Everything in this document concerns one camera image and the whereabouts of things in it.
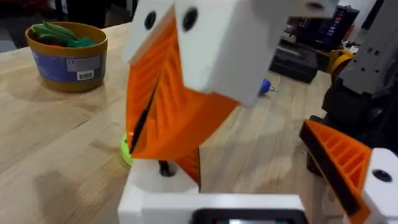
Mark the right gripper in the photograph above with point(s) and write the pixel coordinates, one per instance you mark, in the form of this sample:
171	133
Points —
298	7

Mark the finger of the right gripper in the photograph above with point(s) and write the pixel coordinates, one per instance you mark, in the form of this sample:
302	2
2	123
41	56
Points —
143	81

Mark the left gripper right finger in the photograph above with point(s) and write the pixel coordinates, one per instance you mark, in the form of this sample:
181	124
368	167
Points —
348	161

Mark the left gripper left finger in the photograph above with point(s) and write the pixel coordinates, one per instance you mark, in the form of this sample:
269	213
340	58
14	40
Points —
149	183

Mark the blue electric screwdriver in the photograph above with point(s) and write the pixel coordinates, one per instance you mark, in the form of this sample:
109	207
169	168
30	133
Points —
265	86

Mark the green disc with holes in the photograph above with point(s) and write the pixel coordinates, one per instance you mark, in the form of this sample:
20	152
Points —
126	152

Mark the brown tub with toys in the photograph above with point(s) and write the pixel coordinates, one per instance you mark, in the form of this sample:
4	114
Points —
68	68

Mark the black case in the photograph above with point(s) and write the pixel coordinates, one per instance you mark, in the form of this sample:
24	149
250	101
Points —
293	65

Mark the yellow clamp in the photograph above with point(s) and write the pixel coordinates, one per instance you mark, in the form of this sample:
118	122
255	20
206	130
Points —
337	60

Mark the black monitor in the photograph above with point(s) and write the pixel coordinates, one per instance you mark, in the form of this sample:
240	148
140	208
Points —
326	28

